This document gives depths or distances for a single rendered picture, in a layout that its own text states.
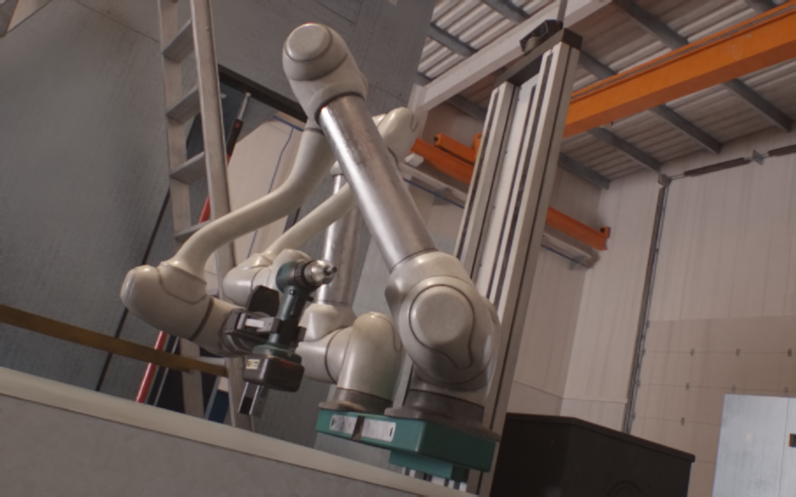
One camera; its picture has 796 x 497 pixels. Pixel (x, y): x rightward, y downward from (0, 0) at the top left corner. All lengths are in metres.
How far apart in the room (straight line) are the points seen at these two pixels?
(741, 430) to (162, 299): 6.83
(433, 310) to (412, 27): 2.90
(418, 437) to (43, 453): 1.09
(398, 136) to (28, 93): 1.69
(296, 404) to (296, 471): 2.96
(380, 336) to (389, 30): 2.31
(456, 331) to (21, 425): 0.92
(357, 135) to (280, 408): 2.05
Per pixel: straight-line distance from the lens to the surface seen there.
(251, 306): 1.43
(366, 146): 1.38
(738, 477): 7.75
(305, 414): 3.32
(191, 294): 1.48
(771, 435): 7.65
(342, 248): 2.03
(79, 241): 3.08
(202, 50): 2.60
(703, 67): 10.83
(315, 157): 1.60
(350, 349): 1.86
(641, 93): 11.39
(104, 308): 3.07
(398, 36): 3.88
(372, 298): 7.37
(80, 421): 0.31
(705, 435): 13.43
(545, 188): 1.74
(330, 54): 1.44
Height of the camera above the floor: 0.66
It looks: 16 degrees up
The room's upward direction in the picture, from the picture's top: 15 degrees clockwise
